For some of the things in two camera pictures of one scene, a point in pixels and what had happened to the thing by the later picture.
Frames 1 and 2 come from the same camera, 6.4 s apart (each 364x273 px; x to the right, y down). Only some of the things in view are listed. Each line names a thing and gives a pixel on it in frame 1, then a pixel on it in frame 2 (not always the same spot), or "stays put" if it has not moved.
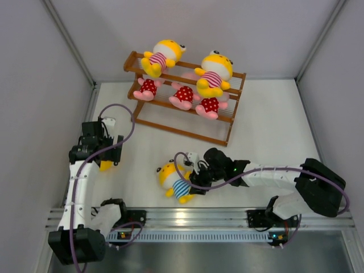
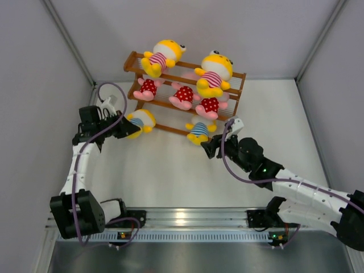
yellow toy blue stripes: [173, 184] -> [200, 125]
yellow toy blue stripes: [105, 165] -> [144, 120]
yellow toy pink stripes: [165, 53] stays put
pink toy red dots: [183, 97] stays put
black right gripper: [197, 177] -> [211, 146]
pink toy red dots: [149, 89] stays put
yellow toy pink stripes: [215, 74] stays put
